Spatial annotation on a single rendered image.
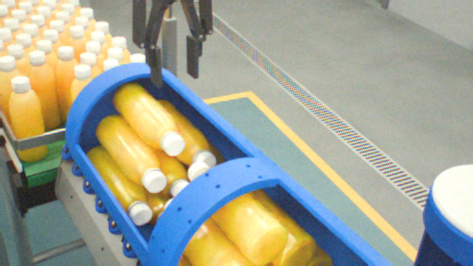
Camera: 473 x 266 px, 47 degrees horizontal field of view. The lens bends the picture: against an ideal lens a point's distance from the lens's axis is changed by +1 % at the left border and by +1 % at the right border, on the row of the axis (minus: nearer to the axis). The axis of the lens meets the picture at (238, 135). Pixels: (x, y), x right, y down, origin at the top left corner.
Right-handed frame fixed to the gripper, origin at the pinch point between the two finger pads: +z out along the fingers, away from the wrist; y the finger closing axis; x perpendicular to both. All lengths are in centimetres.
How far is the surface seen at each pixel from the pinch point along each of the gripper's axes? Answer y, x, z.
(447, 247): 43, -33, 36
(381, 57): 278, 191, 137
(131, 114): -3.9, 11.2, 14.7
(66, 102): -4, 59, 36
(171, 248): -12.6, -22.7, 17.2
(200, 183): -5.5, -18.7, 10.6
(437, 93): 269, 128, 137
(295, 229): 5.6, -28.5, 17.3
